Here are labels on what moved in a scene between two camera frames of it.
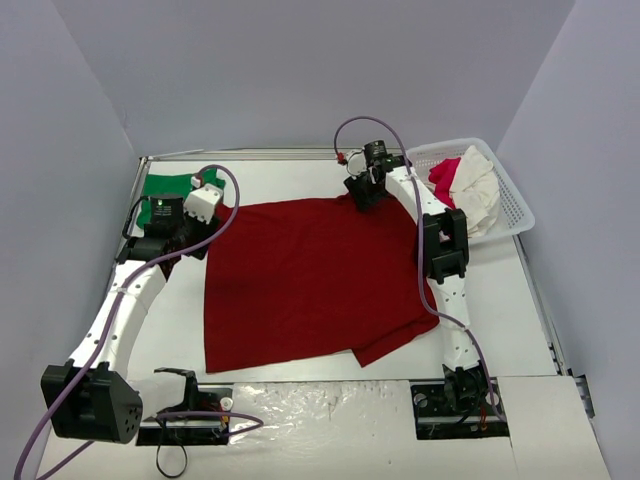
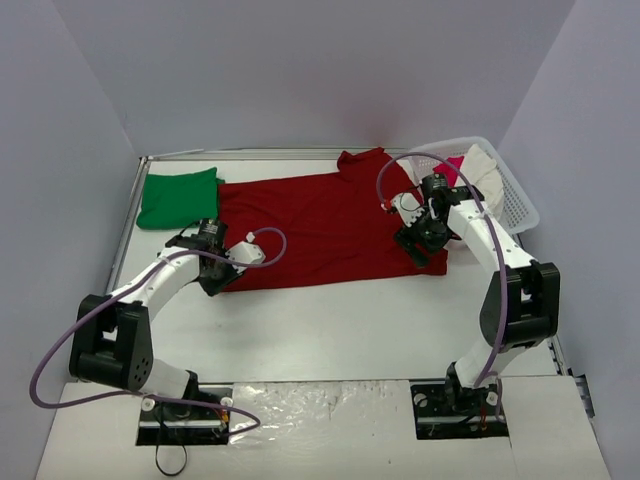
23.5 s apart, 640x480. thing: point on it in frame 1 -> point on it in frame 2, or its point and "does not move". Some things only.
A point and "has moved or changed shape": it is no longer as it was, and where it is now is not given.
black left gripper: x=198 y=240 -> x=216 y=282
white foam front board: x=352 y=430 does not move
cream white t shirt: x=475 y=189 does not move
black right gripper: x=362 y=190 -> x=412 y=245
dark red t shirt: x=291 y=279 has moved or changed shape
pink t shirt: x=442 y=175 does not move
